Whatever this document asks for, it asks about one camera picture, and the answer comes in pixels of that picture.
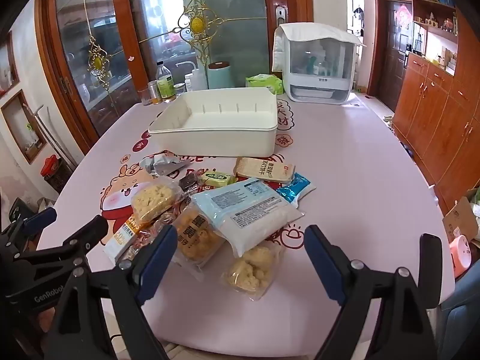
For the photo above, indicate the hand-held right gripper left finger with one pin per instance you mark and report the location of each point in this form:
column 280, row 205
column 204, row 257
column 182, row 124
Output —
column 157, row 266

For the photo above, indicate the white slippers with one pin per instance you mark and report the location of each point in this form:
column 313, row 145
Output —
column 388, row 118

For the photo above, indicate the yellow-green small snack packet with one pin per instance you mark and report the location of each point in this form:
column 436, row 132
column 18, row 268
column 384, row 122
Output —
column 217, row 179

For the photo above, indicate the clear packet of pale pastry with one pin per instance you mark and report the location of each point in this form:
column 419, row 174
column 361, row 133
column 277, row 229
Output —
column 155, row 200
column 251, row 270

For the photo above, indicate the white cloth cover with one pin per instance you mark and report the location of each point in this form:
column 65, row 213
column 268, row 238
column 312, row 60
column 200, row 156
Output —
column 315, row 33

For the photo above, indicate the orange and white snack box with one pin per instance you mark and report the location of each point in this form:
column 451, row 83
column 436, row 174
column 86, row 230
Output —
column 120, row 238

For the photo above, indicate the teal canister with brown lid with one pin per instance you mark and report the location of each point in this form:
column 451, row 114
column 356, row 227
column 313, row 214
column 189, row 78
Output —
column 220, row 77

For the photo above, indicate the cardboard box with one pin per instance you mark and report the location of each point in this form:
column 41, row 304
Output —
column 459, row 217

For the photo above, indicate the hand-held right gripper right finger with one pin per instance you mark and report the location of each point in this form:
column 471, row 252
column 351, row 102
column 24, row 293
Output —
column 324, row 266

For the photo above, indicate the dark brown snack packet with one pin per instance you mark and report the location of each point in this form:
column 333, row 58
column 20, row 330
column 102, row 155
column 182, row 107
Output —
column 188, row 183

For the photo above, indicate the silver foil snack packet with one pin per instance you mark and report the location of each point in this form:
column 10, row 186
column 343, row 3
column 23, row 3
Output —
column 159, row 163

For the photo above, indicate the glass cup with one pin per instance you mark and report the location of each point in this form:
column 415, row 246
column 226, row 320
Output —
column 144, row 98

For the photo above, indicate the clear bottle with green label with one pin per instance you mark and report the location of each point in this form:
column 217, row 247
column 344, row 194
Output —
column 165, row 84

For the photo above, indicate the blue foil snack packet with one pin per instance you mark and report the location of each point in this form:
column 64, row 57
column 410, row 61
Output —
column 296, row 189

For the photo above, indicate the orange egg yolk puff packet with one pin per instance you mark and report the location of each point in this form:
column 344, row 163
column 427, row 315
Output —
column 197, row 236

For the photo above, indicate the small glass jar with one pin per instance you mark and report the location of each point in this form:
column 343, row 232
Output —
column 179, row 89

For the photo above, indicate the white countertop sterilizer cabinet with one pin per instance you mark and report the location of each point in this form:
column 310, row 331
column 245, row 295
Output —
column 318, row 78

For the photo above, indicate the wooden cabinet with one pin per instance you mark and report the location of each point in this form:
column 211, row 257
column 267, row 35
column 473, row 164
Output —
column 438, row 120

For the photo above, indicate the beige cracker packet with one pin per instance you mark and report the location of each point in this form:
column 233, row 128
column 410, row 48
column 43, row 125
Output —
column 264, row 168

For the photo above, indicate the green wet wipes pack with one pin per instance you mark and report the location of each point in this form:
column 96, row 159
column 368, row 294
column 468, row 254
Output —
column 264, row 82

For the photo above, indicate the wooden wall shelf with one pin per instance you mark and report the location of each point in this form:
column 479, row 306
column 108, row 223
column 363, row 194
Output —
column 435, row 15

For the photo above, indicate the wooden framed glass door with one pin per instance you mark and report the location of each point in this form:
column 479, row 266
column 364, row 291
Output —
column 232, row 18
column 82, row 26

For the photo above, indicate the pink plastic stool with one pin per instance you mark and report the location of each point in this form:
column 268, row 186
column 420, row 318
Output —
column 462, row 257

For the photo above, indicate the large white light-blue packet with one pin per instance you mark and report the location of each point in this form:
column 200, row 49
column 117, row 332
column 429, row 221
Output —
column 243, row 213

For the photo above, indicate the white squeeze bottle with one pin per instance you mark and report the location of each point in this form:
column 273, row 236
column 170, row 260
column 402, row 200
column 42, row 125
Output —
column 195, row 78

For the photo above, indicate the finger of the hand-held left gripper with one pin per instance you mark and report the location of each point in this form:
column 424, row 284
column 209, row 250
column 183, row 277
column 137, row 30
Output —
column 39, row 217
column 90, row 232

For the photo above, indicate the pink printed tablecloth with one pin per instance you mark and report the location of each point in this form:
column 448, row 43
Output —
column 356, row 180

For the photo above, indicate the white plastic storage box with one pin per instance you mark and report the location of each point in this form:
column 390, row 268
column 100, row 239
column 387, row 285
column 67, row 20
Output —
column 225, row 135

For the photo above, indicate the dark wooden entry door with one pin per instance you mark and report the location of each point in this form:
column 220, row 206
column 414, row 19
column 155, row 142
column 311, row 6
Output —
column 393, row 56

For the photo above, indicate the wooden framed wall niche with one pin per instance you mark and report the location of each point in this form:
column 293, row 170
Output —
column 24, row 127

